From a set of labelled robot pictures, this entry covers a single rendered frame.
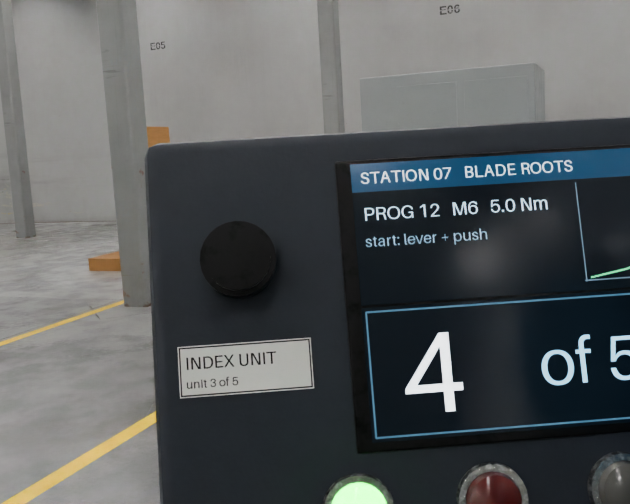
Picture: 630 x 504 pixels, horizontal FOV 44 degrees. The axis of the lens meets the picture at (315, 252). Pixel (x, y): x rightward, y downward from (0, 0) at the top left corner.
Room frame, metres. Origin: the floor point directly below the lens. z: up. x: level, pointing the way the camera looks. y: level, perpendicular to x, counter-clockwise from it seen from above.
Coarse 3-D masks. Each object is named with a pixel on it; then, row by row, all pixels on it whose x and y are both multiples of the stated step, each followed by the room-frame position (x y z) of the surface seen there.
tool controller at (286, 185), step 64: (448, 128) 0.31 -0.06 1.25; (512, 128) 0.31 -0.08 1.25; (576, 128) 0.31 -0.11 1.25; (192, 192) 0.30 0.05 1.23; (256, 192) 0.30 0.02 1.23; (320, 192) 0.30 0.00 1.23; (384, 192) 0.30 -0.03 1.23; (448, 192) 0.30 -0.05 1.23; (512, 192) 0.30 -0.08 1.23; (576, 192) 0.30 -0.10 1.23; (192, 256) 0.29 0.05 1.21; (256, 256) 0.28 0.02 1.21; (320, 256) 0.29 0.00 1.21; (384, 256) 0.29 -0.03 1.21; (448, 256) 0.29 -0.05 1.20; (512, 256) 0.30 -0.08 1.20; (576, 256) 0.30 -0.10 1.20; (192, 320) 0.29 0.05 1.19; (256, 320) 0.29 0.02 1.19; (320, 320) 0.29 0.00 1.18; (512, 320) 0.29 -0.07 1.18; (576, 320) 0.29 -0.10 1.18; (192, 384) 0.28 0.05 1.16; (256, 384) 0.28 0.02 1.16; (320, 384) 0.28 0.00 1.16; (512, 384) 0.28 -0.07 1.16; (576, 384) 0.28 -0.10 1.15; (192, 448) 0.27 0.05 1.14; (256, 448) 0.27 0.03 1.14; (320, 448) 0.28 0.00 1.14; (384, 448) 0.28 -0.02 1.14; (448, 448) 0.28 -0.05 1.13; (512, 448) 0.28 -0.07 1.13; (576, 448) 0.28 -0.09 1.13
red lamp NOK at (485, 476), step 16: (480, 464) 0.27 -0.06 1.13; (496, 464) 0.27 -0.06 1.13; (464, 480) 0.27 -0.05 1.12; (480, 480) 0.27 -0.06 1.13; (496, 480) 0.27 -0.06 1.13; (512, 480) 0.27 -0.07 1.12; (464, 496) 0.27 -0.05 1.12; (480, 496) 0.27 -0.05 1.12; (496, 496) 0.26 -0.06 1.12; (512, 496) 0.27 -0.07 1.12
